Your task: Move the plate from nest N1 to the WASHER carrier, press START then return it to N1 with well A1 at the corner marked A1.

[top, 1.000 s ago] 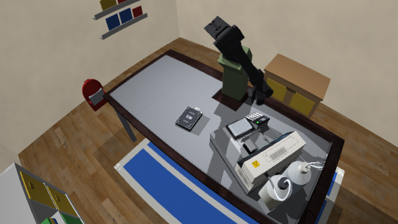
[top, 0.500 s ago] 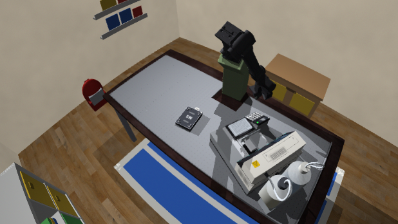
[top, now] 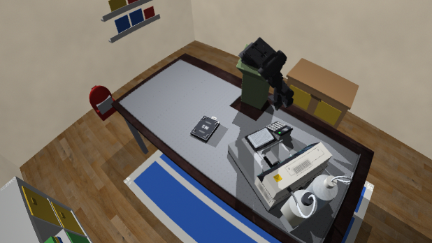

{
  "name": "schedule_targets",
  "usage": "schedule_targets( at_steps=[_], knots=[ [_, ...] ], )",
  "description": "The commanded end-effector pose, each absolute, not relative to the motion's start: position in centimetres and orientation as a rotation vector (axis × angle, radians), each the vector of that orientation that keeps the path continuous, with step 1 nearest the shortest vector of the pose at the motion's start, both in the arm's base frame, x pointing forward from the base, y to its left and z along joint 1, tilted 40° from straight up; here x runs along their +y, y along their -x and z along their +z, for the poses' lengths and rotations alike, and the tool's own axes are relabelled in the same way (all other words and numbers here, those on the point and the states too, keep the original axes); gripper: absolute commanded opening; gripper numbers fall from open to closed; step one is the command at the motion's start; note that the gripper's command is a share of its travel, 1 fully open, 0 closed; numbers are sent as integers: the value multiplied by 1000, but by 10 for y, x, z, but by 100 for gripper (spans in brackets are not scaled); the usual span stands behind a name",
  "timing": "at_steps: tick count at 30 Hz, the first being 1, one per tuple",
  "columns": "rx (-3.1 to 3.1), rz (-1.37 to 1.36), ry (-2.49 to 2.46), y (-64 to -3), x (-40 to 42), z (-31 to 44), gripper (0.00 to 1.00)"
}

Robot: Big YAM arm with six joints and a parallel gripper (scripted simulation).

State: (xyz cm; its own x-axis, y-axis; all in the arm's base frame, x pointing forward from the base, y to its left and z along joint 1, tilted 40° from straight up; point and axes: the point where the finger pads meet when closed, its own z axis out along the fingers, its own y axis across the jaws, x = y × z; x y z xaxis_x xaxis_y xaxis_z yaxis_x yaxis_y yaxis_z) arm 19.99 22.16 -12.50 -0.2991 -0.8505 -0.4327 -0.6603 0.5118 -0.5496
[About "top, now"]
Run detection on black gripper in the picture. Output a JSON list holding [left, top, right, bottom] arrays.
[[268, 92, 283, 110]]

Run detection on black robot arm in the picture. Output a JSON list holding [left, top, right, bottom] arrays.
[[238, 37, 294, 108]]

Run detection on white plastic bottle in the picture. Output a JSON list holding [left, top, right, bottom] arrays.
[[280, 190, 314, 226], [306, 175, 338, 211]]

